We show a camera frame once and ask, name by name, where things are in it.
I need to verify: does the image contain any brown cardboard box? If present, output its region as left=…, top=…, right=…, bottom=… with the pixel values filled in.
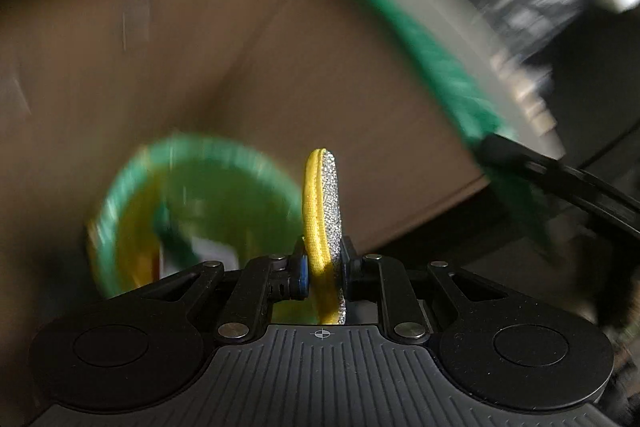
left=0, top=0, right=493, bottom=427

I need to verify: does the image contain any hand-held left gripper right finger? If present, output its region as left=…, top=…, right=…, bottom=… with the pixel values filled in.
left=340, top=234, right=507, bottom=346

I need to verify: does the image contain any beige snack packet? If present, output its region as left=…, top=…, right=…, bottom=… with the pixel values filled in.
left=495, top=49, right=558, bottom=135

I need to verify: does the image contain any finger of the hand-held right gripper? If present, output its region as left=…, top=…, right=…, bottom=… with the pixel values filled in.
left=479, top=132, right=640, bottom=256

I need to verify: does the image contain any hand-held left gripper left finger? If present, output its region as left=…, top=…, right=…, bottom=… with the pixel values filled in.
left=142, top=237, right=313, bottom=346

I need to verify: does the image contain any green snack packet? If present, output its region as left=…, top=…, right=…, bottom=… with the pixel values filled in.
left=332, top=0, right=556, bottom=258

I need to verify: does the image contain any green round bin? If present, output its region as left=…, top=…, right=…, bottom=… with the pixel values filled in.
left=85, top=132, right=321, bottom=323

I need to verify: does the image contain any yellow silver sponge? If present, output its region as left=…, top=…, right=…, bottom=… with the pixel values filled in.
left=301, top=148, right=347, bottom=326

